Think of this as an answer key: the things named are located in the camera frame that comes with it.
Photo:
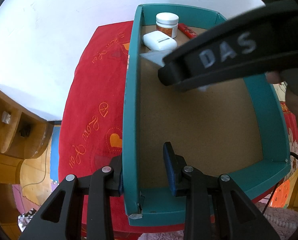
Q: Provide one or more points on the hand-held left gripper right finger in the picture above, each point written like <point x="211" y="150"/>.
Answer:
<point x="170" y="170"/>

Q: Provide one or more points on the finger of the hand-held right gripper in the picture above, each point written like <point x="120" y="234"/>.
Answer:
<point x="174" y="72"/>

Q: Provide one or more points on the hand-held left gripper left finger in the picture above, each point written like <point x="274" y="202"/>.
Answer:
<point x="119" y="185"/>

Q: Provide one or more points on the blue id card holder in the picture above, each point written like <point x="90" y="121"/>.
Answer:
<point x="154" y="57"/>

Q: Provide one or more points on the white earbuds case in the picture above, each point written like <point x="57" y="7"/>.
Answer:
<point x="159" y="41"/>

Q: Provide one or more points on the red printed tube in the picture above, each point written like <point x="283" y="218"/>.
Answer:
<point x="187" y="31"/>

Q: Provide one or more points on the teal cardboard box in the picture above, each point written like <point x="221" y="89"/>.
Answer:
<point x="201" y="130"/>

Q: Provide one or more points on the white pill bottle orange label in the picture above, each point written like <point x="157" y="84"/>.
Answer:
<point x="167" y="20"/>

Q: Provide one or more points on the person's right hand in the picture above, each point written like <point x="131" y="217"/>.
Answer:
<point x="296" y="97"/>

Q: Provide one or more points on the red printed blanket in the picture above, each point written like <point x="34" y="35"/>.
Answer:
<point x="94" y="80"/>

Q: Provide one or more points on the colourful foam floor mat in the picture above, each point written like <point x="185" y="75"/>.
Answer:
<point x="34" y="170"/>

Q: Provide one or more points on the crumpled patterned cloth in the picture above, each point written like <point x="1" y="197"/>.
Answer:
<point x="26" y="217"/>

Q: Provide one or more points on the wooden cabinet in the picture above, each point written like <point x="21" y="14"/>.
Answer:
<point x="4" y="140"/>

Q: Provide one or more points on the small clear box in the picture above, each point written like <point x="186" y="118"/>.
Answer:
<point x="6" y="117"/>

